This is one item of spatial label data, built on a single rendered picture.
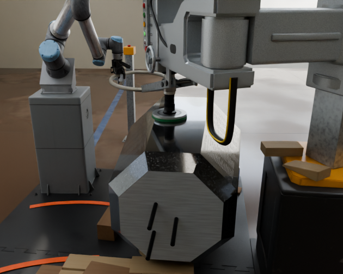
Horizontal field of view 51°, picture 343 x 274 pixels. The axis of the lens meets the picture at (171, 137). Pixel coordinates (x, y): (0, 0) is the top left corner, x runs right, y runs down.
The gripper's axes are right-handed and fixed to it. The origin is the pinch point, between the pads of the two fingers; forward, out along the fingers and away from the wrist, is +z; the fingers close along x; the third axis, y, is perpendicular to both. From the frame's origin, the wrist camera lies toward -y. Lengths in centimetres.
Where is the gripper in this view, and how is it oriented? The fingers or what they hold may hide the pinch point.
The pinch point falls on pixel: (121, 82)
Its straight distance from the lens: 299.3
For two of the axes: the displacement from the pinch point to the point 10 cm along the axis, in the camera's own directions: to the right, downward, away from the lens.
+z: -0.1, 9.1, 4.1
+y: -6.6, 3.0, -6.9
